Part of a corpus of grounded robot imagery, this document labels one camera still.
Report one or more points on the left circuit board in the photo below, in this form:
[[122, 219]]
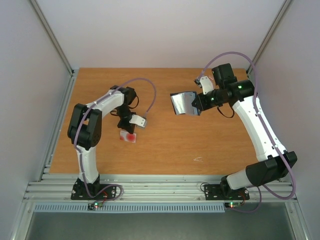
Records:
[[95, 206]]

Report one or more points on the aluminium post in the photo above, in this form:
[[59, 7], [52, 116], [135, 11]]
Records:
[[272, 29], [52, 37]]

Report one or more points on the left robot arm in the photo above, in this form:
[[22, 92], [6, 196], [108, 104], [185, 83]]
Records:
[[85, 131]]

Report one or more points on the white card red circle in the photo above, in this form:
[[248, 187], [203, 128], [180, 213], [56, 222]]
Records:
[[127, 137]]

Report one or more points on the blue card holder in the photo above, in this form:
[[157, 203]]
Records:
[[182, 103]]

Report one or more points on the blue slotted cable duct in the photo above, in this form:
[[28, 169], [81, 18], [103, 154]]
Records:
[[130, 208]]

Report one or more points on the right rear aluminium post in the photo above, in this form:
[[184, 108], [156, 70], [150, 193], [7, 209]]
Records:
[[272, 29]]

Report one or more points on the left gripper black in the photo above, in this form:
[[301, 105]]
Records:
[[130, 128]]

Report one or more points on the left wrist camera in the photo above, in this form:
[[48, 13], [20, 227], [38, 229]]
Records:
[[138, 121]]

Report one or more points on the circuit board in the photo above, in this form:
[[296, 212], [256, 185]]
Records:
[[233, 205], [95, 206]]

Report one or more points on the aluminium rail frame front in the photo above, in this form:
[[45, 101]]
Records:
[[139, 188]]

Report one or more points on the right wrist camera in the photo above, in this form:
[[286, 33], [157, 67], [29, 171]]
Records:
[[205, 83]]

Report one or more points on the right circuit board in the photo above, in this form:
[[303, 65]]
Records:
[[233, 205]]

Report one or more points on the left rear aluminium post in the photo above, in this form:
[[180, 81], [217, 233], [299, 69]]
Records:
[[52, 37]]

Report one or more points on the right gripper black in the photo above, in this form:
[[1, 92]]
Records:
[[200, 102]]

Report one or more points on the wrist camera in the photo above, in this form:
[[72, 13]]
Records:
[[205, 83], [138, 121]]

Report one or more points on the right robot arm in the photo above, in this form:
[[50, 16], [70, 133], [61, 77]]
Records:
[[273, 160]]

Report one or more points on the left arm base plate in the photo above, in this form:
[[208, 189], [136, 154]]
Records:
[[98, 191]]

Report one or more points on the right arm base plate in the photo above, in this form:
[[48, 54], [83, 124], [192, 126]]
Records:
[[213, 192]]

